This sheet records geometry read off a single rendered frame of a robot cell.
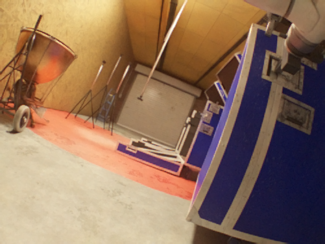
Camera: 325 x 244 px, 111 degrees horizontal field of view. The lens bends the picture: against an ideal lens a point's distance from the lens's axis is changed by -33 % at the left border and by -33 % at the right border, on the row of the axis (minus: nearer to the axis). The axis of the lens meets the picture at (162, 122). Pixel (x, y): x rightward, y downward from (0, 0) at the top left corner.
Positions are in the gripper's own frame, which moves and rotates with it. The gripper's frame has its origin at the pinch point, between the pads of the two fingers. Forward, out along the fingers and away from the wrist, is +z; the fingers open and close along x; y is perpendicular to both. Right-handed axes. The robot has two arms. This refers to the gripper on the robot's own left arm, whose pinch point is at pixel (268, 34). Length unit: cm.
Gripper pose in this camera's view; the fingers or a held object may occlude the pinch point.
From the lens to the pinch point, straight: 76.6
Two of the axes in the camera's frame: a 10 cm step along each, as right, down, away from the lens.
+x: -2.5, -1.6, -9.6
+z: -5.2, 8.5, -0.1
